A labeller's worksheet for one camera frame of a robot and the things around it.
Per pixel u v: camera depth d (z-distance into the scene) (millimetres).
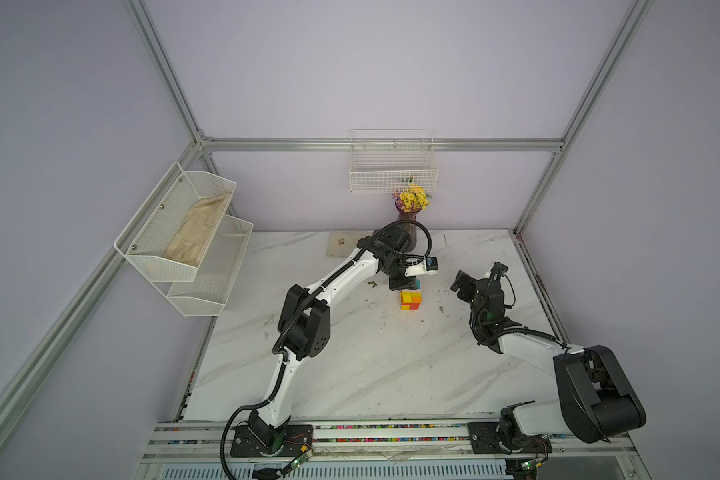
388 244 707
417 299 954
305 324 549
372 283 1048
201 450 734
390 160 951
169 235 782
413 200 981
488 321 702
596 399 430
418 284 901
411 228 1047
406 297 951
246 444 729
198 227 803
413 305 966
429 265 781
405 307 972
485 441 733
